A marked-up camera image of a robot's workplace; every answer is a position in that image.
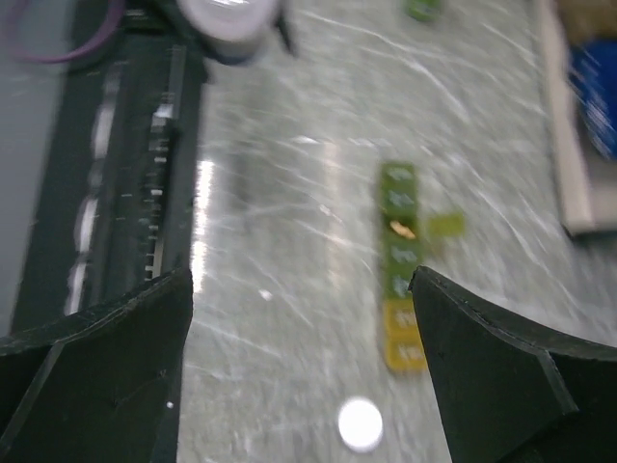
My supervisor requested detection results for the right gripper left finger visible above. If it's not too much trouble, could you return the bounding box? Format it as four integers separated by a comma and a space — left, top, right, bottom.
1, 268, 193, 462

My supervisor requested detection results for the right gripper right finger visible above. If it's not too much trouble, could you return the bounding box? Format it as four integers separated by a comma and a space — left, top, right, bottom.
409, 266, 616, 463

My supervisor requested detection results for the white bottle cap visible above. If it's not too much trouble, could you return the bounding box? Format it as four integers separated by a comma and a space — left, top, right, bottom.
337, 396, 384, 453

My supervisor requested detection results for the green weekly pill organizer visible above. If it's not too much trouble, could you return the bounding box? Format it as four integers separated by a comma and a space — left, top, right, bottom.
378, 160, 466, 373

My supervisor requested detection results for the dark white-capped pill bottle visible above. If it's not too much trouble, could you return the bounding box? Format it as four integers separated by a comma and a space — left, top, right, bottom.
177, 0, 282, 66

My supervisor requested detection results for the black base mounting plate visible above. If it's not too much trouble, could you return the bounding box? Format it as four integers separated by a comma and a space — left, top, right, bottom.
1, 1, 208, 334

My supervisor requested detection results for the beige three-tier shelf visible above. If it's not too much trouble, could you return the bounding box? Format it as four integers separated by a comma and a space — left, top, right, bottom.
533, 1, 616, 236

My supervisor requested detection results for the blue chip bag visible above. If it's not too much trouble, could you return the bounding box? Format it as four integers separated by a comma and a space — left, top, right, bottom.
569, 39, 616, 161

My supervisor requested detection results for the green cylindrical container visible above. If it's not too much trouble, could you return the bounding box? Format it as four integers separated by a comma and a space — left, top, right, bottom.
403, 0, 443, 22

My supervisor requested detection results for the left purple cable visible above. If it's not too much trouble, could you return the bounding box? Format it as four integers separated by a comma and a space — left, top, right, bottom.
2, 0, 126, 67

